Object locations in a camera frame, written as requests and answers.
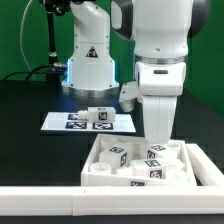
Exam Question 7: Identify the grey cable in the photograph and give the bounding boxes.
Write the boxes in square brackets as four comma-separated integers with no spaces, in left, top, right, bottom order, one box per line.
[19,0,35,73]

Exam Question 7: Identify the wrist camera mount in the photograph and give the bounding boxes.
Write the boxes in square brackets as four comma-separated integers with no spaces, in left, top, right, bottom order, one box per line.
[119,81,139,112]

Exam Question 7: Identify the black cables on table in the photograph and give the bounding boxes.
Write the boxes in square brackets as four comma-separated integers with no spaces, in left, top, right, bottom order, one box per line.
[2,61,69,82]

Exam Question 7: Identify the white square tabletop tray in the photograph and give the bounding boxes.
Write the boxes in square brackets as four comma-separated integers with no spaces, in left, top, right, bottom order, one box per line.
[81,134,196,186]

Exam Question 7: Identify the white L-shaped corner fence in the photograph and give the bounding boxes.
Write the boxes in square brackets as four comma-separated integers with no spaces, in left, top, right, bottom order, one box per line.
[0,144,224,216]

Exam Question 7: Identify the black camera stand pole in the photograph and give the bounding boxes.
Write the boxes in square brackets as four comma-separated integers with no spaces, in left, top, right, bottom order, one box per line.
[39,0,72,84]

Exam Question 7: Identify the white marker base sheet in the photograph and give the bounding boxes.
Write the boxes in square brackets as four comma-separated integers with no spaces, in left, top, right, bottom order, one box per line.
[41,112,136,133]

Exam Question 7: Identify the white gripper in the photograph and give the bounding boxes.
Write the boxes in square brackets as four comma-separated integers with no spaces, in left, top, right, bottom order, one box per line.
[135,62,186,144]

